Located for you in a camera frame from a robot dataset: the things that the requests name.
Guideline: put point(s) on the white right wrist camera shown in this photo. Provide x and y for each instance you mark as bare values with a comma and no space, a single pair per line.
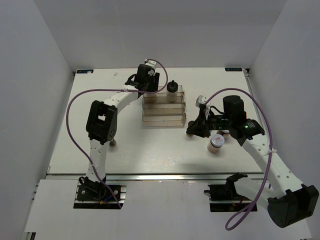
201,100

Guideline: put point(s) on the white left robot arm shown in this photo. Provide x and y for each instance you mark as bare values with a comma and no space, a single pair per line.
102,121

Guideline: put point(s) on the white bottle black cap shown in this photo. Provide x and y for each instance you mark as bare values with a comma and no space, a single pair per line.
171,91
150,98

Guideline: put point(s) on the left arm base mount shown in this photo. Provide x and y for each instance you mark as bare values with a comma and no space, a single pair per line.
93,195

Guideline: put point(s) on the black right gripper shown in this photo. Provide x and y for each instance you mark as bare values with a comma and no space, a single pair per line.
200,127

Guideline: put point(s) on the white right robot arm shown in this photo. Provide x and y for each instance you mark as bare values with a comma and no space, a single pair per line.
288,200

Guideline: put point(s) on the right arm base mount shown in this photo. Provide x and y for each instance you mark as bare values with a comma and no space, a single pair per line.
223,198

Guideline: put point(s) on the white lid jar brown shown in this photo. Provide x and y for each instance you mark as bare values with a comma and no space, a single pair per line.
225,133

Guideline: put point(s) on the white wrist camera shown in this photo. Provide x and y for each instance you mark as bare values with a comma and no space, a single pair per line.
201,100
151,66

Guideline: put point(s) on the blue label left corner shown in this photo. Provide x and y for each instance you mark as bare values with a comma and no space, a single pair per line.
84,71

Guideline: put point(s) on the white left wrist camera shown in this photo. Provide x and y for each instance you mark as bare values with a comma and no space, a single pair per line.
151,66

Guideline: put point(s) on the dark spice bottle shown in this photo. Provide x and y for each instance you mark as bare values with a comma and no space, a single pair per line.
112,143

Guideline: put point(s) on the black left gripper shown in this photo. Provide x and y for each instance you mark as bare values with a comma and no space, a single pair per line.
154,87

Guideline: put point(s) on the white lid jar orange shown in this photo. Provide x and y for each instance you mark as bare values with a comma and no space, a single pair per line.
215,144

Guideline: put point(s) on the black cap spice bottle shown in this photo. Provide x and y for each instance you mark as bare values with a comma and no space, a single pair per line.
189,135

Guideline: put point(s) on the clear acrylic tiered rack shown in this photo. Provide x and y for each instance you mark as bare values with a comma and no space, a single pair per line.
163,113

